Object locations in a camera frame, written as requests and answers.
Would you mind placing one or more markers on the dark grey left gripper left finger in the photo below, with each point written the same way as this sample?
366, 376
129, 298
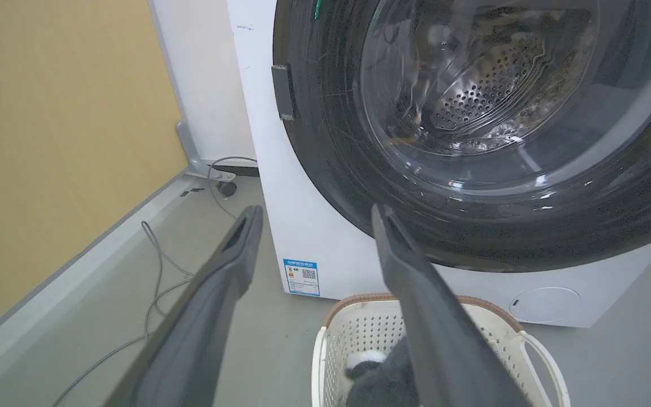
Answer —
201, 316

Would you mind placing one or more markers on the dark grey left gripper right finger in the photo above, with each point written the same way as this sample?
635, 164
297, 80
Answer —
438, 316

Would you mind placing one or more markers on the black round washing machine door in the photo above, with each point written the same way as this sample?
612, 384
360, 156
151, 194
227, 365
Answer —
472, 141

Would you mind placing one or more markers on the white washing machine body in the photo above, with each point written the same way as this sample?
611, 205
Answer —
314, 226

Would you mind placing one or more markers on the white plastic laundry basket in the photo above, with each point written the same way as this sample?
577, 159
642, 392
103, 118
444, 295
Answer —
370, 333

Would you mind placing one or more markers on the grey cloth garment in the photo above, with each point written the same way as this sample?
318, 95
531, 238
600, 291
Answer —
385, 379

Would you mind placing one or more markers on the blue energy label sticker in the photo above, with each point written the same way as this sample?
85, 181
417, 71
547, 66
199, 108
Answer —
302, 277

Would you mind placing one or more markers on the black caster wheel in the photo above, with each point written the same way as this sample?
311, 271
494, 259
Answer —
226, 188

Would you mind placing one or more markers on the white partition panel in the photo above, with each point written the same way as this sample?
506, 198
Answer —
201, 85

